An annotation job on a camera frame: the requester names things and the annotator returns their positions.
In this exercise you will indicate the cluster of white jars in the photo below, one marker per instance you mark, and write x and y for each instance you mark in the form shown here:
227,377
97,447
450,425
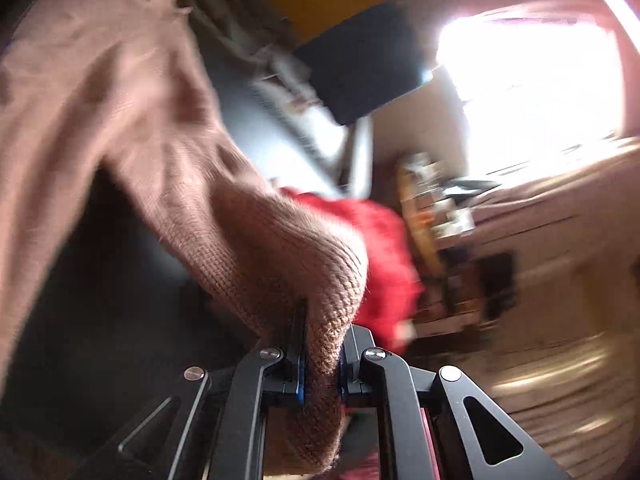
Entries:
440,200

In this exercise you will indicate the bright window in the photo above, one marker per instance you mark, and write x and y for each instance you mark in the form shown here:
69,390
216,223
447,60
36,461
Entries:
525,85

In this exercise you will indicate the wooden desk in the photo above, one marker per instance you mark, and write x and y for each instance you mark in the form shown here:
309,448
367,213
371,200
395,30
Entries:
425,255

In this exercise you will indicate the black monitor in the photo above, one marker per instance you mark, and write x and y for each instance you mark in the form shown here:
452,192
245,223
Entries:
497,285

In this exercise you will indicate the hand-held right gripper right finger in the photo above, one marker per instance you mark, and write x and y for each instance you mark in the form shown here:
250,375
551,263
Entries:
357,380

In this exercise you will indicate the red knitted sweater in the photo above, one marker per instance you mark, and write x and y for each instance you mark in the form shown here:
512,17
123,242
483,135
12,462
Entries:
380,250

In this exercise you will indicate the white printed cushion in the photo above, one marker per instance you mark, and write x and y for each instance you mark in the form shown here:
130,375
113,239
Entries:
320,125

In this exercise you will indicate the pink knitted sweater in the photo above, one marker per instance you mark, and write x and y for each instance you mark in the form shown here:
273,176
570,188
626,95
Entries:
100,85

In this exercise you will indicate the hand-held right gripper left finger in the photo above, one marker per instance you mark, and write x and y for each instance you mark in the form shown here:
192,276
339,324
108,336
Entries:
300,390

